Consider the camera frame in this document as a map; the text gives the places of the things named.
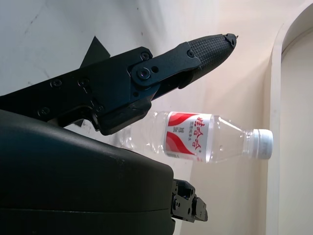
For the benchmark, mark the white arched wall panel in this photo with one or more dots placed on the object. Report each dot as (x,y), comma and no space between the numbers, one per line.
(276,122)

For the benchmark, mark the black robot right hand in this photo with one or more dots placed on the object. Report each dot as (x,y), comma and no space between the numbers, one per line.
(73,183)

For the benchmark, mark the clear water bottle red label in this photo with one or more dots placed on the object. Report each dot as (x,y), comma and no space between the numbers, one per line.
(220,137)

